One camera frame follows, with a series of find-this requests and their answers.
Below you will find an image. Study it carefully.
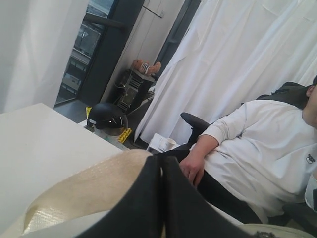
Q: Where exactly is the white backdrop curtain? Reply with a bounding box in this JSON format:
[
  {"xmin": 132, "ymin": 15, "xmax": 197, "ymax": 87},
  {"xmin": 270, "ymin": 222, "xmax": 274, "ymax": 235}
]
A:
[{"xmin": 135, "ymin": 0, "xmax": 317, "ymax": 144}]

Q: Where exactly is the black office chair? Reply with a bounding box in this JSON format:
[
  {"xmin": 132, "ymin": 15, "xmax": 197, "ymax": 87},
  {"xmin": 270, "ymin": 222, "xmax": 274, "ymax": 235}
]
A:
[{"xmin": 180, "ymin": 81, "xmax": 317, "ymax": 226}]

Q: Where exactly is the cream duffel bag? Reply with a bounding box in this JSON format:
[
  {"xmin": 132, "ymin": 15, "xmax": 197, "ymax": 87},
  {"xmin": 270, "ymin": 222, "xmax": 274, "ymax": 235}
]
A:
[{"xmin": 2, "ymin": 150, "xmax": 316, "ymax": 238}]

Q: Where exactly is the black helmet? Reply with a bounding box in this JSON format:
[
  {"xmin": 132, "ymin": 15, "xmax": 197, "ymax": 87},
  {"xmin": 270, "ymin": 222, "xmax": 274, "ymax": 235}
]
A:
[{"xmin": 87, "ymin": 103, "xmax": 128, "ymax": 136}]

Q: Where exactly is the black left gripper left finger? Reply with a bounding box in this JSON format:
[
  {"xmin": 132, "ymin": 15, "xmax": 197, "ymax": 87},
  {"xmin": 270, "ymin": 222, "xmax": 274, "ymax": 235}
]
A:
[{"xmin": 78, "ymin": 156, "xmax": 163, "ymax": 238}]

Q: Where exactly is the yellow black marker tag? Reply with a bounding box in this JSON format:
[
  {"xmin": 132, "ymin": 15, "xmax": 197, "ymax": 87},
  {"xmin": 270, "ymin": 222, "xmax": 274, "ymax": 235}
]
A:
[{"xmin": 117, "ymin": 128, "xmax": 132, "ymax": 144}]

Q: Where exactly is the white paper cup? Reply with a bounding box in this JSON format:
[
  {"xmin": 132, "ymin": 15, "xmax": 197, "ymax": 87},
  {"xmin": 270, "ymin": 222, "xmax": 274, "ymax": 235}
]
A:
[{"xmin": 159, "ymin": 138, "xmax": 176, "ymax": 151}]

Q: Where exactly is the brown teddy bear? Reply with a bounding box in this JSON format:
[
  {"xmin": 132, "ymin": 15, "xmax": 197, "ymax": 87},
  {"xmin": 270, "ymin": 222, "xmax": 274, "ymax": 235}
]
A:
[{"xmin": 132, "ymin": 59, "xmax": 161, "ymax": 76}]

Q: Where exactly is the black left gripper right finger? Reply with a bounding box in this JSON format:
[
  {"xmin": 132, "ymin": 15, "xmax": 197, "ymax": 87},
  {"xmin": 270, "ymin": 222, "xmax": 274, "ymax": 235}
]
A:
[{"xmin": 161, "ymin": 158, "xmax": 256, "ymax": 238}]

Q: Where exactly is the black metal rack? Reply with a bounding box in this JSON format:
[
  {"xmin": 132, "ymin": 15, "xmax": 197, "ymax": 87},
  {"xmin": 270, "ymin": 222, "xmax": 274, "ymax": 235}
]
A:
[{"xmin": 116, "ymin": 69, "xmax": 155, "ymax": 114}]

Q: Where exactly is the person in white sweater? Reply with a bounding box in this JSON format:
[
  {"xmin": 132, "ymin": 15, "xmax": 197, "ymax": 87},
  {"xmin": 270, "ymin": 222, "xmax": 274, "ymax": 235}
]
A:
[{"xmin": 158, "ymin": 74, "xmax": 317, "ymax": 225}]

